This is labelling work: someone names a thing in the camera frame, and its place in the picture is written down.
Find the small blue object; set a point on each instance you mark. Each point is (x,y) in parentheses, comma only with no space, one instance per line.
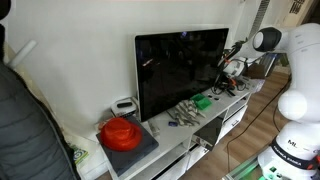
(172,124)

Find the grey padded jacket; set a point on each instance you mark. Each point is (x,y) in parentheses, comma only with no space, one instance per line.
(31,145)

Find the green printed paper bag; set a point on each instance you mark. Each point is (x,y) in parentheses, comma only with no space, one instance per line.
(79,154)

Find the black flat screen television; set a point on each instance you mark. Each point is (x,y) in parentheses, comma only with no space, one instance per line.
(174,66)

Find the white router box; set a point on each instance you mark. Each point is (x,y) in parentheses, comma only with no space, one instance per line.
(123,108)

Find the dark grey flat box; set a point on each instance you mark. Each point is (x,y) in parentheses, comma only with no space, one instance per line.
(121,161)

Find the white paper roll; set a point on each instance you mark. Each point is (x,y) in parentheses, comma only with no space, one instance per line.
(22,53)

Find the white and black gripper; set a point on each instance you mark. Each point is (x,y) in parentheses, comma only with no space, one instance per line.
(231,68)

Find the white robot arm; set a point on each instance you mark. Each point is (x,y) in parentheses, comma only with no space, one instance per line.
(294,153)

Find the grey patterned cloth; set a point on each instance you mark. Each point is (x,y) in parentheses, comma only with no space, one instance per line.
(185,113)

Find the red hat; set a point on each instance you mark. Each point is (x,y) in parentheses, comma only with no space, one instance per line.
(120,135)

